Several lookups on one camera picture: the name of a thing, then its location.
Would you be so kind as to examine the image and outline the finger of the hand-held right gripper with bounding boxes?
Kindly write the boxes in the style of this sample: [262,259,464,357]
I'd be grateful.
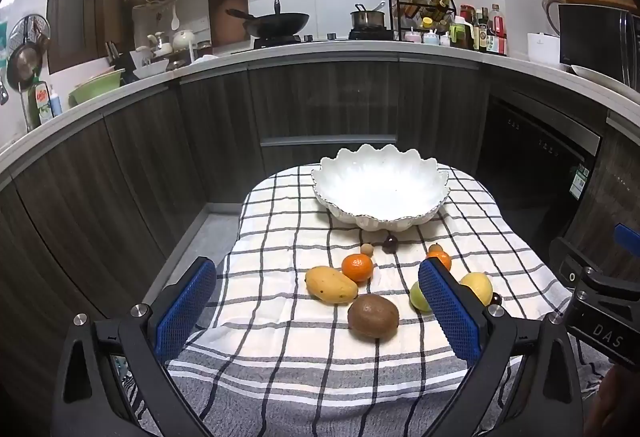
[549,237,640,304]
[614,223,640,263]

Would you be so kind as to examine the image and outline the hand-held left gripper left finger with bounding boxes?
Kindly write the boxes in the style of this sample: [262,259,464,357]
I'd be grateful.
[51,257,218,437]

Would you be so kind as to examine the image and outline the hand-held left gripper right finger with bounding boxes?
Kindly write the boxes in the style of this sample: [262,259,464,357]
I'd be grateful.
[417,257,586,437]

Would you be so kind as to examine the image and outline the green plum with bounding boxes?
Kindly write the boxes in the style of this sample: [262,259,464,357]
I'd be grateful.
[409,281,435,315]

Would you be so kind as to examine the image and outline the yellow lemon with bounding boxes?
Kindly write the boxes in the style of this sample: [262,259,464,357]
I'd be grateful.
[459,271,494,307]

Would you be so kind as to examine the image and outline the brown kiwi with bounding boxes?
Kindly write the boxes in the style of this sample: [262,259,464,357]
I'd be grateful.
[348,294,400,341]

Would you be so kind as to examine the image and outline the large orange tangerine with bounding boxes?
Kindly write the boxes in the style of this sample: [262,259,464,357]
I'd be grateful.
[342,253,374,282]

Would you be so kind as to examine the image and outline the yellow mango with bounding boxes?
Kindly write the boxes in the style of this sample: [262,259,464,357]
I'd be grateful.
[305,266,359,305]

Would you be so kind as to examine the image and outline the white scalloped bowl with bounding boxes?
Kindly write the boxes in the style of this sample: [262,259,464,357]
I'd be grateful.
[311,143,451,232]

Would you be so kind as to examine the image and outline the black built-in dishwasher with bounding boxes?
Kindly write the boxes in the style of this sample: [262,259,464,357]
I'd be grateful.
[475,92,603,238]

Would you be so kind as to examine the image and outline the black and white checked cloth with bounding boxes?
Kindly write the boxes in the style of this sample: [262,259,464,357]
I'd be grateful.
[120,163,601,437]

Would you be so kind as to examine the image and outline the white plate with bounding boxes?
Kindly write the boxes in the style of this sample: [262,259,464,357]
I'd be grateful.
[570,64,640,95]

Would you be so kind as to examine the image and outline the black microwave oven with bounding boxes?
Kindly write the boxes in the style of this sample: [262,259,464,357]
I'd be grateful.
[557,3,640,88]

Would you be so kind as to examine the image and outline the white box appliance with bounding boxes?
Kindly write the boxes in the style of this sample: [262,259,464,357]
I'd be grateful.
[527,33,576,70]

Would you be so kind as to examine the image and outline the clear bottle red label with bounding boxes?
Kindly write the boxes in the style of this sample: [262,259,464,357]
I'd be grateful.
[487,3,508,56]

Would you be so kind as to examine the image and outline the green plastic basin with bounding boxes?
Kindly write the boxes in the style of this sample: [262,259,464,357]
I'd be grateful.
[68,68,126,108]

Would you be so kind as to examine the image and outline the white electric kettle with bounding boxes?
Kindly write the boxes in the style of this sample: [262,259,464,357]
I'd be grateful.
[540,0,566,38]

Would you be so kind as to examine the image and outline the dark sauce bottle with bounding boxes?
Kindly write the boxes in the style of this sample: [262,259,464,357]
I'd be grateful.
[473,8,489,52]

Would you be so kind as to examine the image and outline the white ceramic bowl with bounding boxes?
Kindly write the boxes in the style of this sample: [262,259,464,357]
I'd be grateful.
[132,58,171,79]

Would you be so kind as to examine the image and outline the green plastic jug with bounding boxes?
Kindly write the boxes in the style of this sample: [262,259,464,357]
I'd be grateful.
[449,16,473,48]

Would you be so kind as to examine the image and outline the green dish soap bottle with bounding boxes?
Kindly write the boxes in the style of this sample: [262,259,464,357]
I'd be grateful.
[27,82,54,128]

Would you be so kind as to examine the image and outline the black knife block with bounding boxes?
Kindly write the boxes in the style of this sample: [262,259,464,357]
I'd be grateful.
[105,41,137,84]

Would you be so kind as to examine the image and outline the grey kitchen countertop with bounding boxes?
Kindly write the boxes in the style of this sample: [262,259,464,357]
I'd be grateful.
[0,39,640,178]

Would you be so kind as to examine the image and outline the brown cutting board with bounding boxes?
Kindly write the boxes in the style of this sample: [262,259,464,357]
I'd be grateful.
[208,0,250,48]

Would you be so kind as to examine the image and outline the hanging frying pan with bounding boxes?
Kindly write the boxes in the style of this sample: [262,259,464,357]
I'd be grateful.
[6,14,51,90]

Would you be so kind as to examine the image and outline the black wok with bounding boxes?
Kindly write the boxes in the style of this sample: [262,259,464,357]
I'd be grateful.
[226,0,311,39]

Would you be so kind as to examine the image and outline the black gas stove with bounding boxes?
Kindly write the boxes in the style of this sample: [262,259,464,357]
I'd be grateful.
[252,29,396,48]

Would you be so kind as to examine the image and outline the steel saucepan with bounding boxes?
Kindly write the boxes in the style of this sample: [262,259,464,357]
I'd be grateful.
[350,2,387,28]

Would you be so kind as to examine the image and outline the brown wooden door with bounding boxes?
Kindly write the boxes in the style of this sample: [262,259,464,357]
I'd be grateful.
[47,0,125,75]

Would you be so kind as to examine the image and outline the black wire spice rack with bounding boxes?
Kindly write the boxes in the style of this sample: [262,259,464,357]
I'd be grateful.
[387,0,457,42]

